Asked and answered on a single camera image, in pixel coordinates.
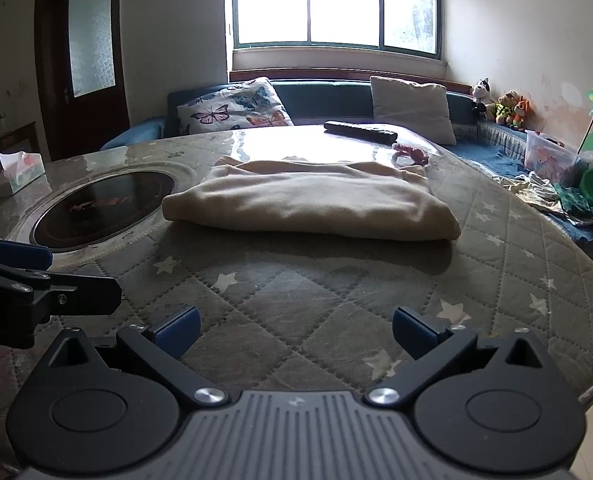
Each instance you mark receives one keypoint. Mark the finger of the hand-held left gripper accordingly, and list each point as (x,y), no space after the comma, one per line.
(21,255)
(86,295)

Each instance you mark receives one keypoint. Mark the black remote control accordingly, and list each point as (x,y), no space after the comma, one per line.
(361,131)

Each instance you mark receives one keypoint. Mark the blue sofa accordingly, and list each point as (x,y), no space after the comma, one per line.
(326,95)

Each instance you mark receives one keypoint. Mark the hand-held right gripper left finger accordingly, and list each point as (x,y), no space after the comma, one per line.
(179,332)

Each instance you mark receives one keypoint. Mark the crumpled patterned clothes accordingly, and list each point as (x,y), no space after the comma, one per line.
(551,197)

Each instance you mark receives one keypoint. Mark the brown and yellow plush toy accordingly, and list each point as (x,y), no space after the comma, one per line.
(506,107)

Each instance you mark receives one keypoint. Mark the orange plush toy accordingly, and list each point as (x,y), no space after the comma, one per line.
(521,112)

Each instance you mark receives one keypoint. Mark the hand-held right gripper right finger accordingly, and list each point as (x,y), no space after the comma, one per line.
(410,331)

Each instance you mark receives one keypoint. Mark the low dark wooden sideboard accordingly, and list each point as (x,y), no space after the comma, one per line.
(6,145)

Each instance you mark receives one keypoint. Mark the black and white plush cow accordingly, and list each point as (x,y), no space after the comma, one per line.
(482,95)

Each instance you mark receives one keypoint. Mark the plain grey pillow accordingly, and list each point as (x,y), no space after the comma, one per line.
(411,105)

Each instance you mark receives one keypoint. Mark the butterfly print pillow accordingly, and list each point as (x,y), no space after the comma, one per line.
(231,110)

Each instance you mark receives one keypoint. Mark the clear plastic storage box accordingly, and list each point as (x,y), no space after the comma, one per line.
(551,157)

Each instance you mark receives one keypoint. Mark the green-framed window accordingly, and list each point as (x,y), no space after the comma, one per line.
(336,0)

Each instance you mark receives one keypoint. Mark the small pink toy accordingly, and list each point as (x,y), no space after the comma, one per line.
(411,152)

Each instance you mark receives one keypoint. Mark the tissue box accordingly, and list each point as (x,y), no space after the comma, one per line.
(21,172)

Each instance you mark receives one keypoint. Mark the cream long-sleeve shirt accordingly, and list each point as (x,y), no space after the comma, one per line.
(301,200)

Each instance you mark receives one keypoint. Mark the round built-in induction cooktop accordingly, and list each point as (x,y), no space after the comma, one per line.
(101,205)

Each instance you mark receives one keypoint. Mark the dark wooden glass door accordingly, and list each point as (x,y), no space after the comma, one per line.
(91,50)

